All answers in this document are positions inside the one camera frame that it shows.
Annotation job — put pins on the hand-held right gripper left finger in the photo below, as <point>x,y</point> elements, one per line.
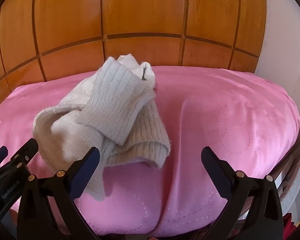
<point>86,171</point>

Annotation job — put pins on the pink quilted blanket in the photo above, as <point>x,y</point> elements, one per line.
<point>215,120</point>

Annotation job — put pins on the red cloth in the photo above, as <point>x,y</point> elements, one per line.
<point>291,226</point>

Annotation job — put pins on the white foam piece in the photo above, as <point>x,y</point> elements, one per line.
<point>293,180</point>

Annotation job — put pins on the white knit sweater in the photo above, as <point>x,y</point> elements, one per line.
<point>110,105</point>

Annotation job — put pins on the white upholstered panel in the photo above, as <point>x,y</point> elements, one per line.
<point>285,55</point>

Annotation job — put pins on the wooden headboard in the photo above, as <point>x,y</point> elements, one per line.
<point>140,17</point>

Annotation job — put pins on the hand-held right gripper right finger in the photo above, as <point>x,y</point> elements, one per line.
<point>215,172</point>

